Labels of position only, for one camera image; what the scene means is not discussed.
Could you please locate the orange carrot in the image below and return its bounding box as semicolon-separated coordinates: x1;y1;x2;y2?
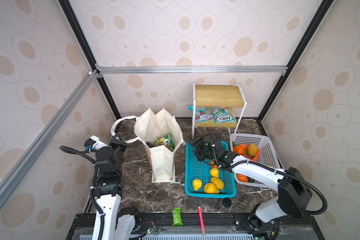
252;150;261;162

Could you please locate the teal Fox's candy bag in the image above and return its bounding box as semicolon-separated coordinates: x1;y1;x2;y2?
211;107;235;124

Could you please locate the black round cap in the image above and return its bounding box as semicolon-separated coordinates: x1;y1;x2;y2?
221;198;232;210

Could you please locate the small yellow lemon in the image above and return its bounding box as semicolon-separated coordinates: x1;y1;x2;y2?
210;168;219;178

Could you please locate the yellow potato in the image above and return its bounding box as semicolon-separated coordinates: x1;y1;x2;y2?
247;144;259;157

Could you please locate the orange bell pepper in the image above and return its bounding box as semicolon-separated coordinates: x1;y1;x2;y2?
237;174;249;183

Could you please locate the green yellow snack bag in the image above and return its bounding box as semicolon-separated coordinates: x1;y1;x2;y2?
153;133;175;152

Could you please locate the floral canvas grocery bag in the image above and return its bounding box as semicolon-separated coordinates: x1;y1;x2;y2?
111;109;185;183

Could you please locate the pink pen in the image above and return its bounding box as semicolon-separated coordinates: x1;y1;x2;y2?
198;206;206;237

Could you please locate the white plastic basket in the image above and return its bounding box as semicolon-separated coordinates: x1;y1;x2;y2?
230;133;283;191

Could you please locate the yellow lemon front left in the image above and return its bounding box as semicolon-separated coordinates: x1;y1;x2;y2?
192;179;203;192

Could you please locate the teal red candy bag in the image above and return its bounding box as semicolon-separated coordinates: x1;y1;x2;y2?
195;107;214;123

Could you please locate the teal plastic basket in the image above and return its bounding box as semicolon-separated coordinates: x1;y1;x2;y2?
185;143;237;199

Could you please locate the green snack packet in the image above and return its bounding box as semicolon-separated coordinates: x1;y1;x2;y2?
172;207;183;226

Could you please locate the yellow fruit front centre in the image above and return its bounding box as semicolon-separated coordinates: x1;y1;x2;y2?
204;183;220;195

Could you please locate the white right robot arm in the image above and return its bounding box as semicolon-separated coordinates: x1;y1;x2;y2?
188;131;328;231

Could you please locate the orange tangerine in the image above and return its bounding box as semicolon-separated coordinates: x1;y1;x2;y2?
210;161;219;169

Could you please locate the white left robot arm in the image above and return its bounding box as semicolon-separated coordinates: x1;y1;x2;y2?
59;134;139;240

